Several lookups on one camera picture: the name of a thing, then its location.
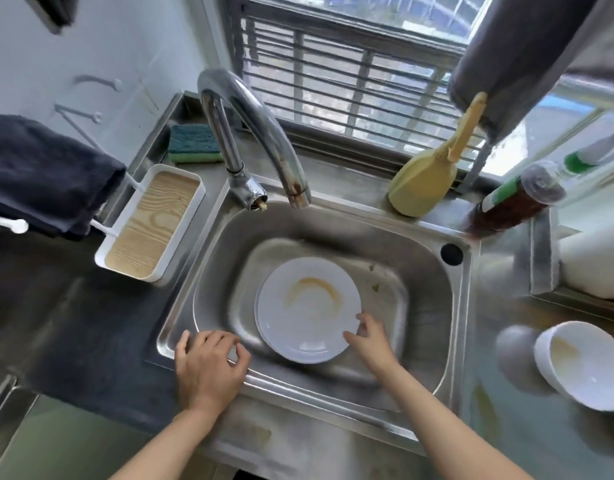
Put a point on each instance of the stainless steel sink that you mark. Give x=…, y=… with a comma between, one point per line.
x=417, y=304

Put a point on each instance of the window security grille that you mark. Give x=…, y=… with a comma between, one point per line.
x=365, y=84

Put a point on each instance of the curved chrome faucet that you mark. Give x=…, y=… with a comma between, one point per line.
x=267, y=119

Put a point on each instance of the person's right hand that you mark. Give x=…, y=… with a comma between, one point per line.
x=377, y=349

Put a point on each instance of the person's right forearm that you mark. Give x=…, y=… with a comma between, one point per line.
x=447, y=429

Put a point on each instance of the person's left forearm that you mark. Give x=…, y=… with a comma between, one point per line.
x=172, y=444

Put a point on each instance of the person's left hand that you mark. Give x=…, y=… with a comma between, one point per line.
x=209, y=374

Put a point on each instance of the green scouring sponge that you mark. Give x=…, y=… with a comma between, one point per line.
x=194, y=142

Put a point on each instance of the white plastic container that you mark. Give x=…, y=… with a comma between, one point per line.
x=596, y=264

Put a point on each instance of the white plate with sauce stain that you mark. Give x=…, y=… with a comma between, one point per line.
x=297, y=334

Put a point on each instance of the white caddy with wooden top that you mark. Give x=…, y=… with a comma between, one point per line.
x=152, y=224

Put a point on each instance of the yellow dish soap bottle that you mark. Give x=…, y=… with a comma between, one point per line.
x=422, y=184

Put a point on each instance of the grey hanging cloth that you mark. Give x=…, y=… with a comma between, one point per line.
x=511, y=54

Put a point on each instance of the dark blue towel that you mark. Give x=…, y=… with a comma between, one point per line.
x=42, y=174

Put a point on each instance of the small white bowl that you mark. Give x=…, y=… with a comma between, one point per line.
x=586, y=384

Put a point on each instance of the pale green cabinet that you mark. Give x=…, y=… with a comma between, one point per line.
x=52, y=444

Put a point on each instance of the brown liquid spray bottle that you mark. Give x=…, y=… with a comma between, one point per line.
x=506, y=209

